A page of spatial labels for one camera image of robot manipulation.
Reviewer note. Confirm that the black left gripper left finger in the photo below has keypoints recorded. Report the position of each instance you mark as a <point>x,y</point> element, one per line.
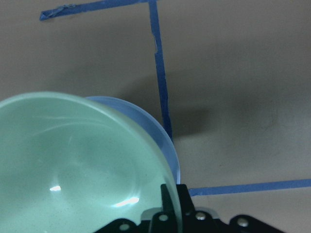
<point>164,221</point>

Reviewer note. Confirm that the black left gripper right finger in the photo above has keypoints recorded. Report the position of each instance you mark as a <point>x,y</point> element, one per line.
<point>194,221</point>

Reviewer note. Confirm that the green bowl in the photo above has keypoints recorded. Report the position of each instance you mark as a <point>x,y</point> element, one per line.
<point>71,165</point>

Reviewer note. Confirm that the blue bowl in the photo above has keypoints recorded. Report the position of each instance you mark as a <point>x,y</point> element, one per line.
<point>150,125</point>

